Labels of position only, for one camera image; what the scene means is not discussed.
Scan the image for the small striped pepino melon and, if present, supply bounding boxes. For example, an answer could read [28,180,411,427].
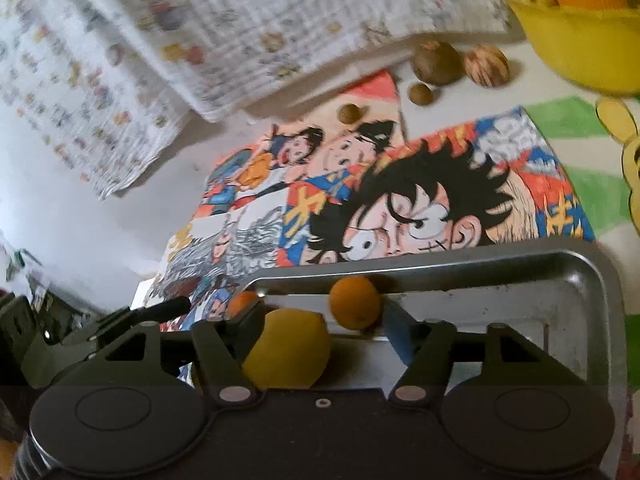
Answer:
[463,44,510,89]

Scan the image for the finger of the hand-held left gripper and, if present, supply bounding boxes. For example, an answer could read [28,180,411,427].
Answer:
[127,296,192,324]

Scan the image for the yellow bear drawing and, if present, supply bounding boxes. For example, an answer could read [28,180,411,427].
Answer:
[520,95,640,237]

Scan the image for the black haired boy face drawing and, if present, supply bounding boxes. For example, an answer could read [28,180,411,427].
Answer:
[280,105,597,266]

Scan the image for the white printed blanket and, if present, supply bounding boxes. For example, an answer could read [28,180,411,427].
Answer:
[0,0,514,201]

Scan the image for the cartoon kids drawing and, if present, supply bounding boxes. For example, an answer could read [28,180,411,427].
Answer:
[190,70,408,222]

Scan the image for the yellow plastic bowl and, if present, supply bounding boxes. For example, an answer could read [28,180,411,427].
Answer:
[490,0,640,99]

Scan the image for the large brown kiwi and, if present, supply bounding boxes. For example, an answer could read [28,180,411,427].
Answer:
[411,40,464,86]

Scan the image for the grey metal tray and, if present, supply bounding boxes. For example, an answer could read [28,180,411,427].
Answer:
[240,237,630,461]

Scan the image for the yellow lemon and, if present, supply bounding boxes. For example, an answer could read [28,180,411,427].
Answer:
[242,308,332,390]

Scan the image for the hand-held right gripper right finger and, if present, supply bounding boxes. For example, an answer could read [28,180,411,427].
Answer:
[381,302,589,405]

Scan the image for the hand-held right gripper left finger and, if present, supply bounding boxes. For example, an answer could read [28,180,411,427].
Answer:
[52,309,264,407]

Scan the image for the small orange tangerine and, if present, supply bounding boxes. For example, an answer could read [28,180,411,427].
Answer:
[227,291,261,319]
[328,276,384,331]

